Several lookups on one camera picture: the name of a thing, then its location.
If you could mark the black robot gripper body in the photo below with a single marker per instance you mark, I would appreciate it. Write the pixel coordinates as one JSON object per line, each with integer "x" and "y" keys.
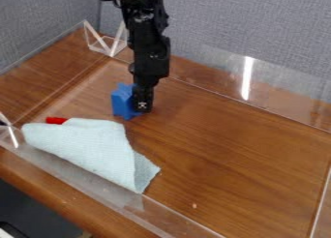
{"x": 146, "y": 21}

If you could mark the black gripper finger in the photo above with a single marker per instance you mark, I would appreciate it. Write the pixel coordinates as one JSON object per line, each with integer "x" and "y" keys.
{"x": 142, "y": 98}

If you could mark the blue star foam block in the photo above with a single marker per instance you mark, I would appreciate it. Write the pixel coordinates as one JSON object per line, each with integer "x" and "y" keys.
{"x": 121, "y": 102}

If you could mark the light blue cloth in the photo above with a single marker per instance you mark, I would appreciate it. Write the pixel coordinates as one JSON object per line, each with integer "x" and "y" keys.
{"x": 95, "y": 144}

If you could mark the red block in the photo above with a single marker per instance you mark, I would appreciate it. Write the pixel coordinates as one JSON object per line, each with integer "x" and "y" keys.
{"x": 55, "y": 120}

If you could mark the clear acrylic corner bracket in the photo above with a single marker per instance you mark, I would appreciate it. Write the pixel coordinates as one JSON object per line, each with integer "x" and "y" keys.
{"x": 103, "y": 44}

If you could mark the clear acrylic left bracket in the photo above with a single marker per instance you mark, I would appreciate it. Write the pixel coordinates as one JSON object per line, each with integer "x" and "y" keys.
{"x": 7, "y": 125}

